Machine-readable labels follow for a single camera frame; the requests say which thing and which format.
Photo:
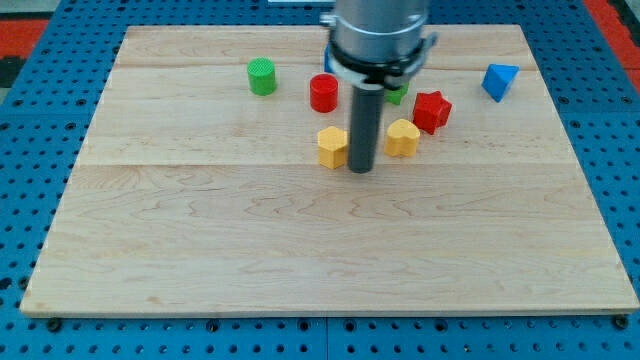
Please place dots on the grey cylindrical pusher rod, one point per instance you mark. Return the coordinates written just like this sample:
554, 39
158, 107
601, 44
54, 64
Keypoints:
365, 119

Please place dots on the blue block behind arm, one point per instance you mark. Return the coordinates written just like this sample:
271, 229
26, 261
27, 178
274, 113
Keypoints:
326, 61

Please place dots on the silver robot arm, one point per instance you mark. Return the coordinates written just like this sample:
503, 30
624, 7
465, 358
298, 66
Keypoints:
376, 46

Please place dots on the blue triangle block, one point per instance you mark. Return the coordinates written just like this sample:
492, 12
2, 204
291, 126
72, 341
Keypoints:
498, 79

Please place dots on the green block behind rod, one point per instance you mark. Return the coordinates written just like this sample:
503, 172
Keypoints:
396, 96

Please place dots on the yellow heart block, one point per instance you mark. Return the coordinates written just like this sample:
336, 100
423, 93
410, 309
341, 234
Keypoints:
402, 139

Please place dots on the red cylinder block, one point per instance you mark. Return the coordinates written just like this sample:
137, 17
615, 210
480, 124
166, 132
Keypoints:
324, 93

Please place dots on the yellow hexagon block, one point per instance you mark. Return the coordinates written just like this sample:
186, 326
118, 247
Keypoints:
332, 147

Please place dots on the red star block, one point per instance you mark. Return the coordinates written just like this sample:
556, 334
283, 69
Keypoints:
431, 111

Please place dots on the green cylinder block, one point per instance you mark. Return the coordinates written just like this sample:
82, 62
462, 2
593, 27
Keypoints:
261, 76

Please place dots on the wooden board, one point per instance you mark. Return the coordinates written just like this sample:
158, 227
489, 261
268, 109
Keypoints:
192, 197

